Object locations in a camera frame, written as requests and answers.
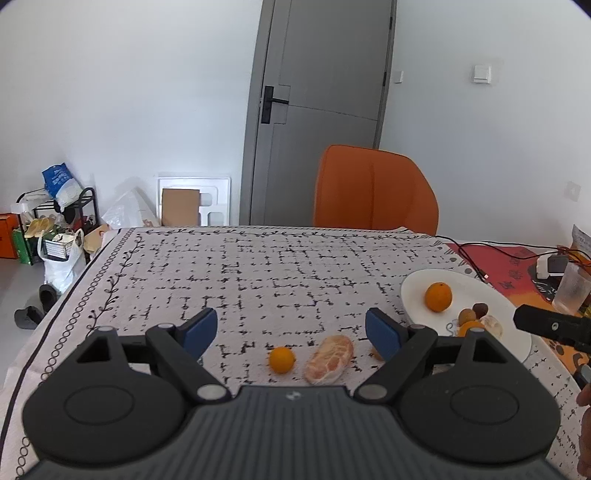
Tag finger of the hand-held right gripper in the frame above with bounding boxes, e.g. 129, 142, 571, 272
514, 304, 591, 352

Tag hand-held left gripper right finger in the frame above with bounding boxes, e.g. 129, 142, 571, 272
355, 308, 505, 401

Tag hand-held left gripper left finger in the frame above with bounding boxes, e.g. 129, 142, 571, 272
76, 308, 232, 403

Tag white plate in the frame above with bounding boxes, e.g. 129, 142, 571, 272
400, 269, 533, 364

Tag small peeled pomelo segment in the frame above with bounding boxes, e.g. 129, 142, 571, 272
480, 315, 504, 340

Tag large peeled pomelo segment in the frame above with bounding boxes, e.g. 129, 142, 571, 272
303, 335, 355, 385

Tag large orange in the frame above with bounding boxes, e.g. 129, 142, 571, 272
425, 282, 452, 313

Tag small orange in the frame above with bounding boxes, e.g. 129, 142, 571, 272
269, 346, 296, 374

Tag person's right hand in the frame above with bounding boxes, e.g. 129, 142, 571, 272
576, 382, 591, 478

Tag clear plastic cup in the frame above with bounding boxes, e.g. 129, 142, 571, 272
553, 262, 591, 315

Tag white charger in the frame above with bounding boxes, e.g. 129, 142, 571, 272
536, 254, 571, 280

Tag black and white patterned tablecloth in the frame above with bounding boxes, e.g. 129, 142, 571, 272
0, 225, 591, 480

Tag printed snack packet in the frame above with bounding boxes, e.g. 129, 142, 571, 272
570, 224, 591, 259

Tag brown cardboard piece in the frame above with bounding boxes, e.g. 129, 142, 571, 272
161, 188, 201, 227

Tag white foam packaging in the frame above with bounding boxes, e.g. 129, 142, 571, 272
157, 174, 230, 227

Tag brown paper bag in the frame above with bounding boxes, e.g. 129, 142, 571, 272
83, 224, 112, 259

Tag clear plastic bag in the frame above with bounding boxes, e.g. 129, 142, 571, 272
100, 186, 160, 229

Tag orange chair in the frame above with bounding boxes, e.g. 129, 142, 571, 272
313, 144, 439, 236

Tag white shopping bag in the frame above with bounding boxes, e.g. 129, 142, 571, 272
37, 228, 88, 296

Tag black metal rack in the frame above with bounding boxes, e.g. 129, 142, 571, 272
16, 187, 99, 245

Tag grey door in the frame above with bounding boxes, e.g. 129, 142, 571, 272
239, 0, 398, 227

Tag yellow slippers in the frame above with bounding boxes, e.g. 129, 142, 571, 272
25, 217, 56, 238

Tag green box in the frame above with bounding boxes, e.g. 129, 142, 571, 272
12, 227, 35, 266

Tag blue and white bag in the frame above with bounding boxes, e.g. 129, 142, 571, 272
41, 163, 81, 208

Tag orange box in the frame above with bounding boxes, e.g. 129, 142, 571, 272
0, 213, 21, 260

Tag black cable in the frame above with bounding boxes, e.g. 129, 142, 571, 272
434, 235, 490, 280
457, 241, 559, 259

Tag black door handle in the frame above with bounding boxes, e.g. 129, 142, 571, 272
260, 85, 290, 124

